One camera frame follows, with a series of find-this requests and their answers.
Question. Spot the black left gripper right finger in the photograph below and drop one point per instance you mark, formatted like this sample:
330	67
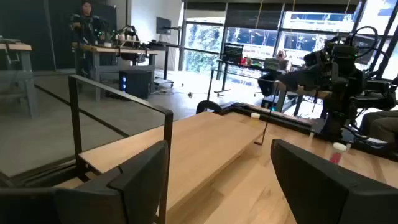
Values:
317	193

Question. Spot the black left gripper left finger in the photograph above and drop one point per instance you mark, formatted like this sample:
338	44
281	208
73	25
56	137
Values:
133	186

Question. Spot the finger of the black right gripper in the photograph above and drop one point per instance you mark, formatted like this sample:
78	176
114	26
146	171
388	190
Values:
304	81

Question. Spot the blue bottle with red pills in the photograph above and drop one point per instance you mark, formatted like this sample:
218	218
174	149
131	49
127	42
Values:
337	154

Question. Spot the wooden shelf black metal frame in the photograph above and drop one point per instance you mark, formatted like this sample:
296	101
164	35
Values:
202	146

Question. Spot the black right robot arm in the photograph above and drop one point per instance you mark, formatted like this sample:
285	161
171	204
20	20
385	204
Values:
370	99

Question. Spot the yellow medicine bottle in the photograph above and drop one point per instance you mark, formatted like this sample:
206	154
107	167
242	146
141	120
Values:
255	119

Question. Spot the person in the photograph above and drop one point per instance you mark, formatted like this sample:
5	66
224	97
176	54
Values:
281	56
382	124
85	28

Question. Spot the black office chair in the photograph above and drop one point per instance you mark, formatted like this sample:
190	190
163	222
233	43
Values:
267	85

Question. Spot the black desk monitor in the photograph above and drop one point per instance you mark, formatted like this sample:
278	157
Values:
233	53

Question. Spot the black computer tower blue lights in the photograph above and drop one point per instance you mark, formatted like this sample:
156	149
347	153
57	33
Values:
136	84

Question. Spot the wooden top workbench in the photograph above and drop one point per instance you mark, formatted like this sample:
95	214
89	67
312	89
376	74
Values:
102	49

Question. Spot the black standing desk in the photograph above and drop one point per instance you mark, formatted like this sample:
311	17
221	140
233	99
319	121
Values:
161	46

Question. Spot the grey metal bench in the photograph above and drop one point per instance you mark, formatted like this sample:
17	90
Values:
28	77

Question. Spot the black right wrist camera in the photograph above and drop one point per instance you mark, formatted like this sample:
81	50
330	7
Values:
344	54

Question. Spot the black metal table frame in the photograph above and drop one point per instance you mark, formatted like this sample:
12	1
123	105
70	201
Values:
280	119

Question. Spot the black arched bracket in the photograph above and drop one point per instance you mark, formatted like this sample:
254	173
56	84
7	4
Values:
207	103

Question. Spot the wall mounted monitor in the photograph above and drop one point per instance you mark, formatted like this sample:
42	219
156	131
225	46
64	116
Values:
163	25

